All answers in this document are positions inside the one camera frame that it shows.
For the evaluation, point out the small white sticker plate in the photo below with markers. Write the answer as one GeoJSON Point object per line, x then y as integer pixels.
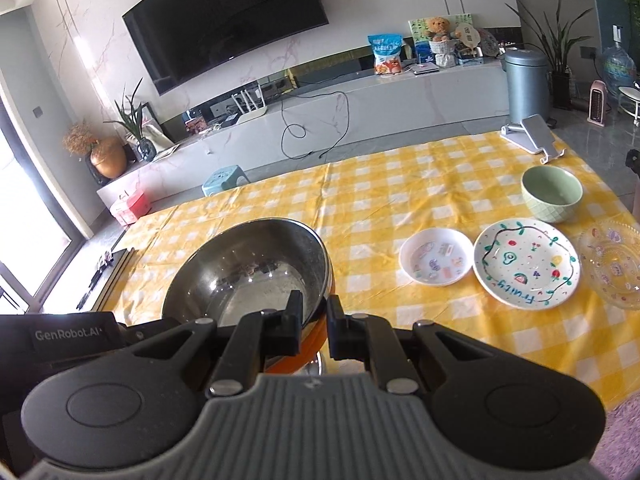
{"type": "Point", "coordinates": [436, 256]}

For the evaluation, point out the blue plastic stool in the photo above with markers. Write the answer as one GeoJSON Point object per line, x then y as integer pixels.
{"type": "Point", "coordinates": [222, 180]}

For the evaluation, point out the tall plant in black pot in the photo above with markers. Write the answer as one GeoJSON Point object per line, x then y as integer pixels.
{"type": "Point", "coordinates": [561, 90]}

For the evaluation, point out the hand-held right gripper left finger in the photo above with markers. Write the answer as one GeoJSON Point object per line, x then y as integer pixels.
{"type": "Point", "coordinates": [295, 317]}

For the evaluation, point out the black flat television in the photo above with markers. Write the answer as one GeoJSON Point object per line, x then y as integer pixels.
{"type": "Point", "coordinates": [225, 20]}

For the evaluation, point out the white wifi router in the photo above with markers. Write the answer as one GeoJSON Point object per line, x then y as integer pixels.
{"type": "Point", "coordinates": [252, 115]}

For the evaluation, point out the brown teddy bear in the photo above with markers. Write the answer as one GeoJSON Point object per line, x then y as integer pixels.
{"type": "Point", "coordinates": [437, 27]}

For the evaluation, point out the grey wall switch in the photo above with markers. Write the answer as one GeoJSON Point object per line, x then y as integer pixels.
{"type": "Point", "coordinates": [37, 111]}

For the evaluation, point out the blue snack bag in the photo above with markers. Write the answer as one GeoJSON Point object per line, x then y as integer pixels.
{"type": "Point", "coordinates": [385, 55]}

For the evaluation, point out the patterned decorative plate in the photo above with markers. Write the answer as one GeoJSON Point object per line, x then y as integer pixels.
{"type": "Point", "coordinates": [487, 42]}

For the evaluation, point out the white phone stand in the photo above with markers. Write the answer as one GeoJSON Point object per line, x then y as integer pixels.
{"type": "Point", "coordinates": [530, 132]}

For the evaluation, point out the gold round vase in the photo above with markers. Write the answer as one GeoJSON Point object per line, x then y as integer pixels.
{"type": "Point", "coordinates": [107, 160]}

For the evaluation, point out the small blue box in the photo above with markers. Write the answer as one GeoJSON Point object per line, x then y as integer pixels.
{"type": "Point", "coordinates": [422, 52]}

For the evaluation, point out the grey metal trash can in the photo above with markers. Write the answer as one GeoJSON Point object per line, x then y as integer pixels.
{"type": "Point", "coordinates": [525, 90]}

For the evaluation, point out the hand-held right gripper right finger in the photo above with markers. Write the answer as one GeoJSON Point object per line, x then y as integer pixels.
{"type": "Point", "coordinates": [333, 320]}

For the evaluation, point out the clear glass beaded plate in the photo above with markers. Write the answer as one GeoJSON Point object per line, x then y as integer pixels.
{"type": "Point", "coordinates": [616, 266]}

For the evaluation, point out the green plant in dark vase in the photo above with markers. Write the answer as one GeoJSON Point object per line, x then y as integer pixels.
{"type": "Point", "coordinates": [145, 150]}

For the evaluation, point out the dried flower bunch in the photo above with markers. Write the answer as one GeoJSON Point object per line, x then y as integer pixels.
{"type": "Point", "coordinates": [80, 137]}

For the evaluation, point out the round paper hand fan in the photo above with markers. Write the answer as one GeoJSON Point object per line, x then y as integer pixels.
{"type": "Point", "coordinates": [465, 35]}

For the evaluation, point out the green picture card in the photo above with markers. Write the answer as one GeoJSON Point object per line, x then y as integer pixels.
{"type": "Point", "coordinates": [417, 25]}

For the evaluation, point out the purple rug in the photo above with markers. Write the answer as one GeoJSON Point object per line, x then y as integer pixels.
{"type": "Point", "coordinates": [622, 435]}

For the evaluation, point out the yellow checkered tablecloth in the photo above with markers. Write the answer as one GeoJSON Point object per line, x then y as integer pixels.
{"type": "Point", "coordinates": [375, 200]}

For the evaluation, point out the steel bowl orange teal exterior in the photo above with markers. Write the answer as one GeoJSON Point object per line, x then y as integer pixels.
{"type": "Point", "coordinates": [240, 260]}

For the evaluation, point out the light green ceramic bowl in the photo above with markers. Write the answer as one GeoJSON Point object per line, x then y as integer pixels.
{"type": "Point", "coordinates": [550, 211]}

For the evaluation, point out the dark flat board stack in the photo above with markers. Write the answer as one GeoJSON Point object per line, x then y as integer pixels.
{"type": "Point", "coordinates": [110, 275]}

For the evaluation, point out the white painted fruit plate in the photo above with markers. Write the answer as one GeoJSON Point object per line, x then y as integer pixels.
{"type": "Point", "coordinates": [525, 266]}

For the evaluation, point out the white round side stand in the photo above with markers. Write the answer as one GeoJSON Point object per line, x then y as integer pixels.
{"type": "Point", "coordinates": [631, 95]}

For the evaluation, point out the large blue water bottle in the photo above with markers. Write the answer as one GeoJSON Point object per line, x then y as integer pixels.
{"type": "Point", "coordinates": [617, 70]}

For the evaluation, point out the red cardboard box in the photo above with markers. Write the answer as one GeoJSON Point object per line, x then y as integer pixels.
{"type": "Point", "coordinates": [132, 207]}

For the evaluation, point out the glass sliding door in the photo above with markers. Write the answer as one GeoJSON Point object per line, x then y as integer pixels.
{"type": "Point", "coordinates": [25, 200]}

